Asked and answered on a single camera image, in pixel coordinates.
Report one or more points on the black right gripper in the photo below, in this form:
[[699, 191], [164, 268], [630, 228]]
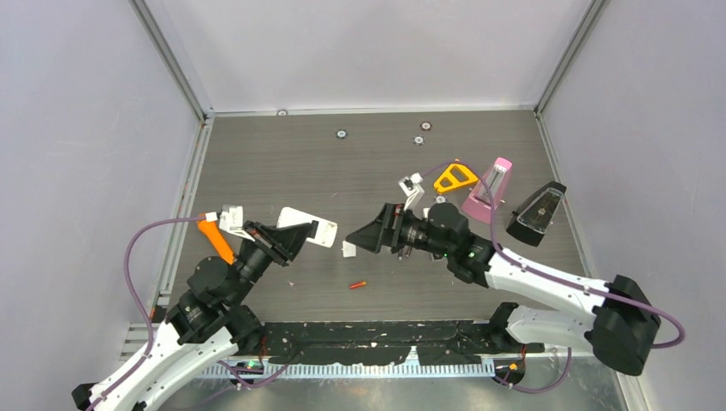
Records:
[[385, 229]]

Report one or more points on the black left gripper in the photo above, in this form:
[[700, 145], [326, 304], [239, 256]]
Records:
[[283, 244]]

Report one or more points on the white battery cover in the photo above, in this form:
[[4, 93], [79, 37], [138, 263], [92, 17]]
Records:
[[349, 250]]

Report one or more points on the white remote control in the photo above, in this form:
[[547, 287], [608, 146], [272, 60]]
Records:
[[321, 232]]

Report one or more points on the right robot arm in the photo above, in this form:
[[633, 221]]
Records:
[[611, 320]]

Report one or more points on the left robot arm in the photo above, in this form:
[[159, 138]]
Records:
[[209, 322]]

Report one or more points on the pink metronome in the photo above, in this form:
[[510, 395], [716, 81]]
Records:
[[487, 194]]

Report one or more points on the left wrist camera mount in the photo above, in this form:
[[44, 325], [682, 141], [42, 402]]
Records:
[[229, 219]]

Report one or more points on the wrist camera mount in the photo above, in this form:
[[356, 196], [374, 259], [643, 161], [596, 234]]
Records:
[[229, 219], [411, 187]]

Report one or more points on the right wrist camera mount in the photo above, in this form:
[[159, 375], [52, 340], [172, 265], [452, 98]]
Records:
[[411, 187]]

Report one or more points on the orange handle tool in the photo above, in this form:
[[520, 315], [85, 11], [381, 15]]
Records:
[[212, 233]]

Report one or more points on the yellow triangular plastic frame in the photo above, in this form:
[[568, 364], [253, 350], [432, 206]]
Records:
[[455, 176]]

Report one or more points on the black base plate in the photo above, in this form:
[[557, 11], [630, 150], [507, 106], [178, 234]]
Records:
[[383, 343]]

